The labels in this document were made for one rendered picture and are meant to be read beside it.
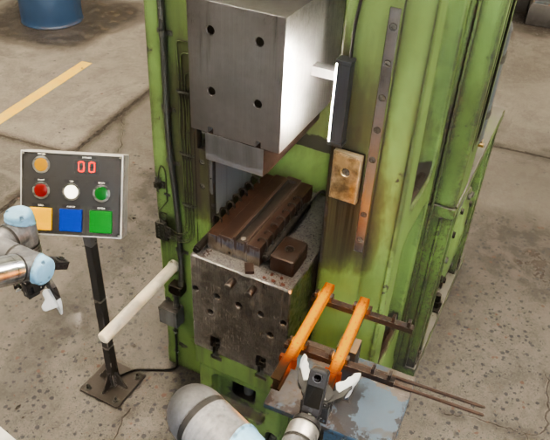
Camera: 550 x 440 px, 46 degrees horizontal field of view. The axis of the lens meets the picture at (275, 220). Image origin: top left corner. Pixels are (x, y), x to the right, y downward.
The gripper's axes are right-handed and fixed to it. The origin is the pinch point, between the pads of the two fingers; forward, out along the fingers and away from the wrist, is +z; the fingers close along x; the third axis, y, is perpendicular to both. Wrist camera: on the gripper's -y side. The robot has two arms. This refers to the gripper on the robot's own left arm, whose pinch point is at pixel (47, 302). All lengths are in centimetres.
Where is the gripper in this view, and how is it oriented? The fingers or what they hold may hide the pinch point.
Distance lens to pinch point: 209.2
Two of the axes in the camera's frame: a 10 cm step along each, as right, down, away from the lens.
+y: -5.8, 4.7, -6.6
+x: 8.1, 3.8, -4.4
